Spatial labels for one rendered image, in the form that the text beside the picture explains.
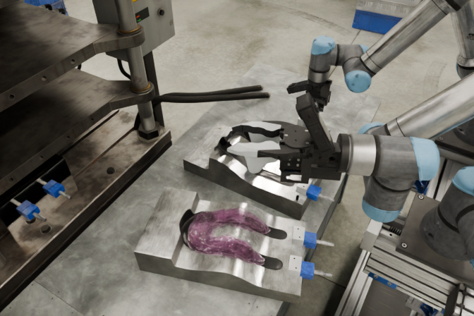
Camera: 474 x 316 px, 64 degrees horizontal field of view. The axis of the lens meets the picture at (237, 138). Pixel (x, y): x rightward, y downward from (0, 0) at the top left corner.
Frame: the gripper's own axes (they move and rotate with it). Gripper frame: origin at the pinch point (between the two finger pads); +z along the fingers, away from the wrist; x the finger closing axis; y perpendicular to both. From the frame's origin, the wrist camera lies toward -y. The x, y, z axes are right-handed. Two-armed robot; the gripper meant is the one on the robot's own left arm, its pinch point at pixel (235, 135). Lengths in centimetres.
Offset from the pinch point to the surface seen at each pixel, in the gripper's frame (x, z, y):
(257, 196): 46, -3, 57
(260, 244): 24, -6, 56
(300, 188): 43, -18, 49
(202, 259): 15, 11, 56
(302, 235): 27, -19, 54
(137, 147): 71, 51, 58
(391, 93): 250, -108, 113
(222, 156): 53, 11, 45
